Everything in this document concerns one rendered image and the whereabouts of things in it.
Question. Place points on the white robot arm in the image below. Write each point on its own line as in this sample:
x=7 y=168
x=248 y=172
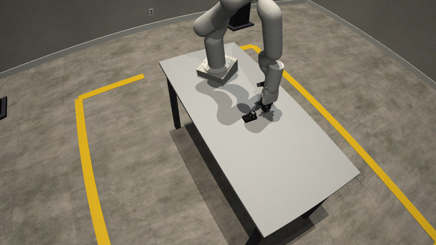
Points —
x=214 y=23

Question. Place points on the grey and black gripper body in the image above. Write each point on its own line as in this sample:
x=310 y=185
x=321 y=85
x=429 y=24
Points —
x=268 y=96

